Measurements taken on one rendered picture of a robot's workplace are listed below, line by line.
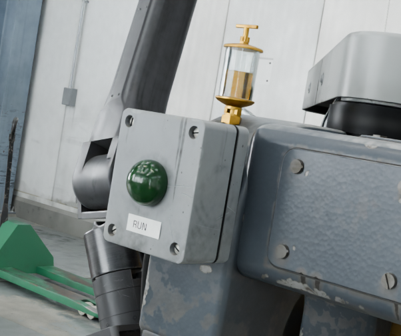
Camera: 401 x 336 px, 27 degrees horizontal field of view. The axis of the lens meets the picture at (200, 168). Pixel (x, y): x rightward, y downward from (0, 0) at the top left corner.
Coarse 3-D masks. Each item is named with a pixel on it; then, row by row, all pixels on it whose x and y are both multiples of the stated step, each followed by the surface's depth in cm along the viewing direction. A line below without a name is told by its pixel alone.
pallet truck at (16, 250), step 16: (0, 224) 619; (16, 224) 611; (0, 240) 604; (16, 240) 608; (32, 240) 618; (0, 256) 596; (16, 256) 606; (32, 256) 617; (48, 256) 628; (0, 272) 585; (16, 272) 587; (32, 272) 616; (48, 272) 610; (64, 272) 615; (32, 288) 560; (48, 288) 554; (64, 288) 562; (80, 288) 586; (64, 304) 538; (80, 304) 528
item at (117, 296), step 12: (108, 276) 83; (120, 276) 83; (96, 288) 84; (108, 288) 83; (120, 288) 82; (132, 288) 83; (96, 300) 84; (108, 300) 82; (120, 300) 82; (132, 300) 82; (108, 312) 82; (120, 312) 82; (132, 312) 82; (108, 324) 82; (120, 324) 81; (132, 324) 80
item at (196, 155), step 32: (128, 128) 55; (160, 128) 53; (192, 128) 52; (224, 128) 52; (128, 160) 55; (160, 160) 53; (192, 160) 51; (224, 160) 53; (192, 192) 51; (224, 192) 53; (192, 224) 51; (224, 224) 54; (160, 256) 52; (192, 256) 52; (224, 256) 54
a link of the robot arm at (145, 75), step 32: (160, 0) 90; (192, 0) 93; (160, 32) 90; (128, 64) 89; (160, 64) 89; (128, 96) 86; (160, 96) 89; (96, 128) 88; (96, 160) 86; (96, 192) 85
